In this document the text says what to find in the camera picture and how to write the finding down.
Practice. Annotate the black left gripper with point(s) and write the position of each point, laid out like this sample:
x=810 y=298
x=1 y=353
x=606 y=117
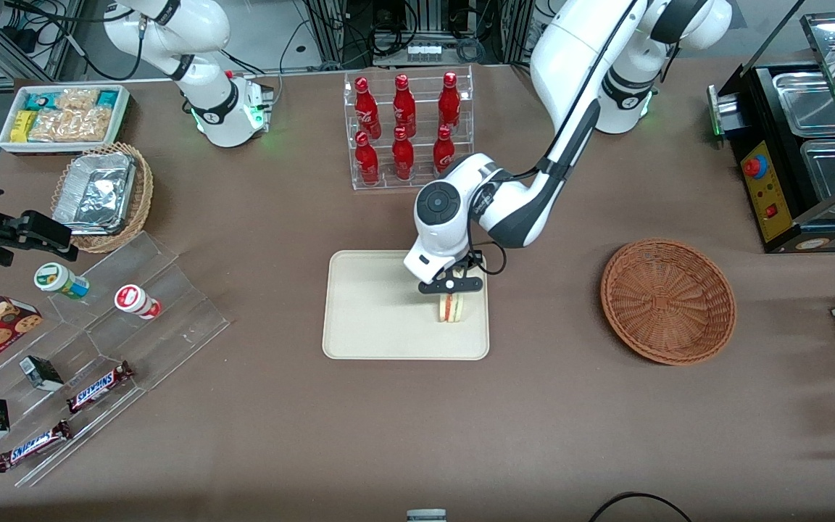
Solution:
x=466 y=263

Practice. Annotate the triangular sandwich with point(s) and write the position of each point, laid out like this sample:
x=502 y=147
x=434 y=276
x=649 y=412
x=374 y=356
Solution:
x=452 y=310

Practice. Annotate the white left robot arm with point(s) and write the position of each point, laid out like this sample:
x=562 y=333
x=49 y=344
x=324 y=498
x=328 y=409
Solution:
x=570 y=58

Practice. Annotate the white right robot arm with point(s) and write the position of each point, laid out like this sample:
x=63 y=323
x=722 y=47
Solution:
x=204 y=36

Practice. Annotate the cream rectangular serving tray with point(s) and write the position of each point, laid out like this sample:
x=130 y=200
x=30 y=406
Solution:
x=374 y=312

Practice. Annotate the light tan wicker basket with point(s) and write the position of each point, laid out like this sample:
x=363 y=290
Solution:
x=140 y=203

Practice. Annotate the brown round wicker basket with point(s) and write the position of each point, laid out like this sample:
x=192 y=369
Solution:
x=667 y=301

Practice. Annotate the green label yogurt cup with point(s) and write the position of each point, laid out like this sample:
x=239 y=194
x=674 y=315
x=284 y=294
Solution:
x=59 y=279

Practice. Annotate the aluminium foil container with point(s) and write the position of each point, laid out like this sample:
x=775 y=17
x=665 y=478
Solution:
x=95 y=194

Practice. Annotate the clear acrylic bottle rack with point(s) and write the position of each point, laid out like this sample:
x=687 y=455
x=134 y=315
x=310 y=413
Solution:
x=421 y=181

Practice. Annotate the yellow snack packet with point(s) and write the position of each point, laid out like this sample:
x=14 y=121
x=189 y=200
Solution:
x=22 y=126

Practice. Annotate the clear cracker bag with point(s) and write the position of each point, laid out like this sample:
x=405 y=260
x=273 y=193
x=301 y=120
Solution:
x=91 y=125
x=77 y=98
x=51 y=126

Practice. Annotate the red cola bottle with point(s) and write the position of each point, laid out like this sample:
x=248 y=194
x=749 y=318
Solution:
x=404 y=107
x=449 y=103
x=444 y=152
x=365 y=109
x=367 y=161
x=403 y=156

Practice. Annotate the red label yogurt cup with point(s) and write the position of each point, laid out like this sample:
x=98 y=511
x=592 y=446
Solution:
x=135 y=300

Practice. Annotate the teal snack packet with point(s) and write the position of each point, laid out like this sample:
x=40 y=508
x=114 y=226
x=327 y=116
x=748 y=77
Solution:
x=108 y=98
x=39 y=101

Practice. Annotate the snickers chocolate bar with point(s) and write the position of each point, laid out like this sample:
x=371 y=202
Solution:
x=33 y=446
x=98 y=388

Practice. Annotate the white rectangular snack bin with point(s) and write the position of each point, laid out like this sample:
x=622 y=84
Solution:
x=122 y=116

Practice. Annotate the clear acrylic step display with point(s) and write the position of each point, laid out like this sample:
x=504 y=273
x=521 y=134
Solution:
x=171 y=319

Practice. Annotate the small grey device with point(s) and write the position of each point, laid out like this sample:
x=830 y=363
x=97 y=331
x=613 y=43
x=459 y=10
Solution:
x=426 y=515

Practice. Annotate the white power strip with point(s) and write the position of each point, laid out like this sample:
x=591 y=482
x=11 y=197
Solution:
x=423 y=52

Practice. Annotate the red emergency stop button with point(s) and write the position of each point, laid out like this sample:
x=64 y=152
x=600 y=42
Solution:
x=754 y=166

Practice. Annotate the black food warmer appliance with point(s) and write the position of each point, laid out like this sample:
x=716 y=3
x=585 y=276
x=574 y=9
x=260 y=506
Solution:
x=773 y=203

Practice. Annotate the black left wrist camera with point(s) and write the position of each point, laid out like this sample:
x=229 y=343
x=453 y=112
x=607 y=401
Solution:
x=470 y=266

